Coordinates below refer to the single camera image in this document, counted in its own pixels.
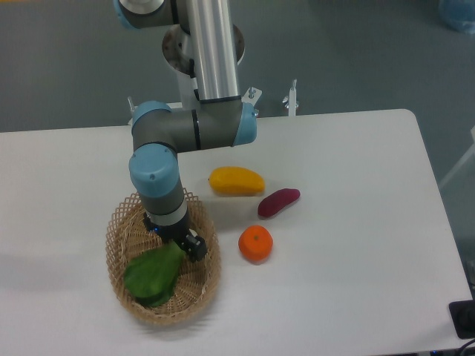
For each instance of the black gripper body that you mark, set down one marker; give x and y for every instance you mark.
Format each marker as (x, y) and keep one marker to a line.
(177, 232)

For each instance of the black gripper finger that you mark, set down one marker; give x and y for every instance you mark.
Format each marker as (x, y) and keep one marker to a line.
(194, 246)

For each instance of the green bok choy vegetable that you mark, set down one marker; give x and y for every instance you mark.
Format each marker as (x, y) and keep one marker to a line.
(151, 277)

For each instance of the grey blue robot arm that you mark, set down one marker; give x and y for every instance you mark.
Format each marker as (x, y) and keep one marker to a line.
(206, 43)

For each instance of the woven wicker basket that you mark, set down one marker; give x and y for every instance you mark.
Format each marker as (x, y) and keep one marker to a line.
(197, 282)

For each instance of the orange tangerine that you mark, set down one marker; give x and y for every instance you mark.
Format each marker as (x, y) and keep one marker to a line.
(255, 244)

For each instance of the yellow mango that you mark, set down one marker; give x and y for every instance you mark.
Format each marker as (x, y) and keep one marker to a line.
(233, 180)

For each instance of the purple sweet potato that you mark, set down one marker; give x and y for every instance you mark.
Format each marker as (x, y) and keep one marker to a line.
(277, 201)

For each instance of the black device at table edge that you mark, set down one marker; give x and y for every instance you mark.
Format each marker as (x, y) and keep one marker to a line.
(462, 314)

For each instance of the blue plastic bag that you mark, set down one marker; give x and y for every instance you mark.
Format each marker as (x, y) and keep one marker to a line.
(458, 14)

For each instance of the white metal frame bracket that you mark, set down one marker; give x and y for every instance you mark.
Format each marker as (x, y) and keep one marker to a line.
(251, 96)

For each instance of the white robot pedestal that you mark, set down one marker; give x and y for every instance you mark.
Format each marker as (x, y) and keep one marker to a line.
(185, 89)

